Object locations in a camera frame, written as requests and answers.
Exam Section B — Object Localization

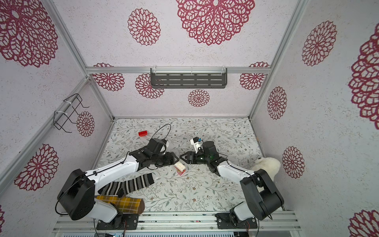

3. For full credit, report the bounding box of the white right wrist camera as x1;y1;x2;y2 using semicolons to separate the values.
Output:
190;137;203;154

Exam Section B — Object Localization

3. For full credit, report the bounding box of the white plush toy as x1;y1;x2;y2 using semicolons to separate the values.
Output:
251;157;281;181

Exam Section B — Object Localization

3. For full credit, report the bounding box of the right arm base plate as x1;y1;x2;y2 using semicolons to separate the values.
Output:
215;213;258;230

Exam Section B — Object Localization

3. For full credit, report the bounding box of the red curved lego brick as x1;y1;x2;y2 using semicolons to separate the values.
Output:
138;130;148;137

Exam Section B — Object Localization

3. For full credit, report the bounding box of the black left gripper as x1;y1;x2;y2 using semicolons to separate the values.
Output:
152;151;180;168

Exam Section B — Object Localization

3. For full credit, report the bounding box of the yellow brown plaid sock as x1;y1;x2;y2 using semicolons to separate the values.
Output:
95;196;145;214

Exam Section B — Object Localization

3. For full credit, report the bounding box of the dark grey wall shelf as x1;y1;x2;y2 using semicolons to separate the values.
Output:
150;68;228;89

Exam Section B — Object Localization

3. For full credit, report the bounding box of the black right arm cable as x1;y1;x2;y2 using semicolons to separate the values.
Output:
220;152;261;181

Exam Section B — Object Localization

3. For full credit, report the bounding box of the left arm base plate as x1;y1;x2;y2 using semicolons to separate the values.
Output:
96;213;139;231

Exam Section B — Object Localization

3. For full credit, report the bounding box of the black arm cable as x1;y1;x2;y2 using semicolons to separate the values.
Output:
149;123;172;141
220;152;261;181

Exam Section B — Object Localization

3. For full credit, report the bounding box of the cream lego plate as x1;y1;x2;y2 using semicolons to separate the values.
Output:
174;162;186;170

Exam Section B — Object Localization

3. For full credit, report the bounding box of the black white striped sock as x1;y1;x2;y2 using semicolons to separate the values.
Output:
98;173;155;198

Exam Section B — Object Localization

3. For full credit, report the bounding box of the black wire wall rack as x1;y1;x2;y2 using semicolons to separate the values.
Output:
52;93;89;133

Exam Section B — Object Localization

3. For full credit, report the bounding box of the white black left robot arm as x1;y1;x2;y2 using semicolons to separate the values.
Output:
57;138;179;226

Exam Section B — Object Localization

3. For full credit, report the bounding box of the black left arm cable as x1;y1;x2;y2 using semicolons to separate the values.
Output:
149;123;172;141

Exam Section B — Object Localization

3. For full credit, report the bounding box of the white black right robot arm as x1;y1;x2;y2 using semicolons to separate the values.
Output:
180;141;284;224

